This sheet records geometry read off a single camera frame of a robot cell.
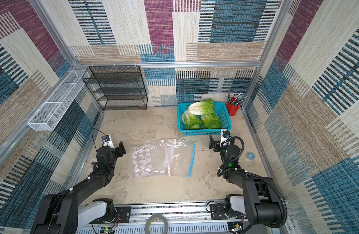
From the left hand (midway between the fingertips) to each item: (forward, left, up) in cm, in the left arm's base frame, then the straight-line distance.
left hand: (115, 143), depth 88 cm
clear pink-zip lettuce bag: (-7, -20, -7) cm, 22 cm away
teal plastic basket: (+28, -69, -4) cm, 74 cm away
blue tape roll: (-5, -82, -10) cm, 83 cm away
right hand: (+2, -62, +2) cm, 62 cm away
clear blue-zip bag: (-3, -38, -10) cm, 39 cm away
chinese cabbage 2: (+17, -47, -1) cm, 50 cm away
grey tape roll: (-36, -25, -9) cm, 45 cm away
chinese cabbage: (+17, -60, -1) cm, 62 cm away
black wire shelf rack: (+42, +7, +8) cm, 43 cm away
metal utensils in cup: (+35, -80, 0) cm, 87 cm away
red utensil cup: (+29, -77, -3) cm, 83 cm away
